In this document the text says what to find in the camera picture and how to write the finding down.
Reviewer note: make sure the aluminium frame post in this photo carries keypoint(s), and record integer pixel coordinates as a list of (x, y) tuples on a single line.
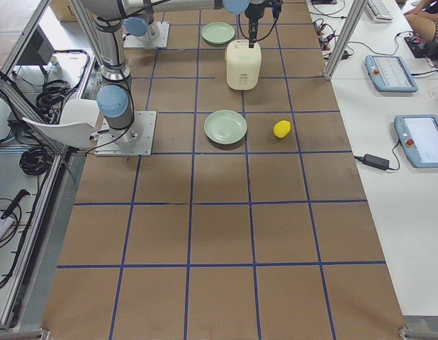
[(345, 34)]

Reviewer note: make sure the upper teach pendant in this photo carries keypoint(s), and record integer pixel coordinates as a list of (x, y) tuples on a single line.
[(390, 74)]

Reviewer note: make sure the person at desk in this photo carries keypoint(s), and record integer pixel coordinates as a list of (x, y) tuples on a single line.
[(423, 19)]

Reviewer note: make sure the green plate near lemon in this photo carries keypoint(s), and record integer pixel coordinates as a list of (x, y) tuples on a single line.
[(225, 127)]

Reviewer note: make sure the green plate far side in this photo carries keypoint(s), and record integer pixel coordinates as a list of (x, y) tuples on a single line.
[(218, 33)]

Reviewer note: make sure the lower teach pendant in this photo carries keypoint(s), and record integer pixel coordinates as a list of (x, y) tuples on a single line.
[(418, 135)]

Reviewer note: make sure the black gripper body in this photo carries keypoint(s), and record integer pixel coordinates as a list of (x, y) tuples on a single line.
[(252, 13)]

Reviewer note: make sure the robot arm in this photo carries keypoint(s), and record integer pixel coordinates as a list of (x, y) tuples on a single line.
[(143, 27), (115, 100)]

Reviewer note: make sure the yellow lemon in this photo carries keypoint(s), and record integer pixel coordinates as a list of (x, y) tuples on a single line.
[(282, 128)]

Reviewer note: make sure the white keyboard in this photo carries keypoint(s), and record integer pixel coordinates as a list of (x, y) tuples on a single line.
[(378, 12)]

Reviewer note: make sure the white rice cooker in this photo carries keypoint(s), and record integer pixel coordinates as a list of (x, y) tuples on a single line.
[(242, 65)]

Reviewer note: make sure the teach pendant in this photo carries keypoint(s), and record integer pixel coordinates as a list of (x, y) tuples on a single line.
[(418, 135), (390, 74)]

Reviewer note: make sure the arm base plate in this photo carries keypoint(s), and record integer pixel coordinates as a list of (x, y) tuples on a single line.
[(132, 43), (136, 141)]

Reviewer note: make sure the cardboard box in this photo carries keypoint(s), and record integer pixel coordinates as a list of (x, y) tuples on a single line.
[(63, 11)]

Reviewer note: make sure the brown paper table mat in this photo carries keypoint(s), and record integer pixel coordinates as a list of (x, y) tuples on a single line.
[(265, 238)]

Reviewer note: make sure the black power adapter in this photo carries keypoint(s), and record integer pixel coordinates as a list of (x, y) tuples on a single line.
[(376, 162)]

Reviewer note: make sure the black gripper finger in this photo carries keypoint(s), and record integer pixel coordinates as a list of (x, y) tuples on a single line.
[(251, 31)]

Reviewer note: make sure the white chair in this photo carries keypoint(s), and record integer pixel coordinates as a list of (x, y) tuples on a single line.
[(77, 123)]

